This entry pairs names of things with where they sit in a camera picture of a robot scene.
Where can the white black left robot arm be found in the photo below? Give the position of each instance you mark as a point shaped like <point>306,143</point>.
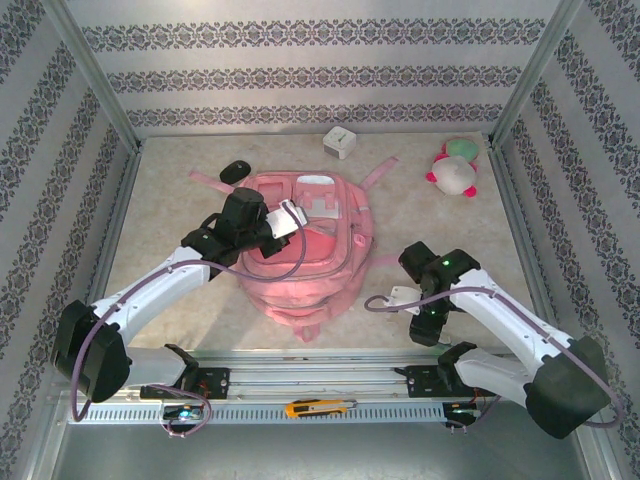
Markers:
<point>150,295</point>

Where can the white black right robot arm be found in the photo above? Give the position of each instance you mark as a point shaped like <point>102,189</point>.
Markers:
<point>500,320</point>

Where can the pink backpack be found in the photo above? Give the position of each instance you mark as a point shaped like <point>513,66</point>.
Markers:
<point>310,290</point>

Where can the aluminium frame post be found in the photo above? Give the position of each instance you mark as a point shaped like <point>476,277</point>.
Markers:
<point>532,75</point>
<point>95,75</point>

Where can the orange utility knife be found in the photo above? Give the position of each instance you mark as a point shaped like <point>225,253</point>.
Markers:
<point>310,407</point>

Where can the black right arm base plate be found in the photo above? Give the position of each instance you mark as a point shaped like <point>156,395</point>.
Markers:
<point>420,382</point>

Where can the green pink plush toy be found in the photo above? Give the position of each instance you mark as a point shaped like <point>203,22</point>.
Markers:
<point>462,147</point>

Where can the black computer mouse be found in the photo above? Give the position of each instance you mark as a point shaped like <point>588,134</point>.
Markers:
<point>235,171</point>

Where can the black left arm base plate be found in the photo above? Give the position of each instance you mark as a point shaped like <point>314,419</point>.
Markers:
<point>217,382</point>

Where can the aluminium side rail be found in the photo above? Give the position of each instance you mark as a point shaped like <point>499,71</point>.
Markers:
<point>520,210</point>
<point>116,210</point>

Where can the white cube clock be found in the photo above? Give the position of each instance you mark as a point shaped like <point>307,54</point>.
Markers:
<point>340,142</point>

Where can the aluminium mounting rail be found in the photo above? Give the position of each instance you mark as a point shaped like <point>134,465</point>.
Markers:
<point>320,372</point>

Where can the white pink plush toy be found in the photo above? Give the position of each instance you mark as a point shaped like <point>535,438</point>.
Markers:
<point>452,175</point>

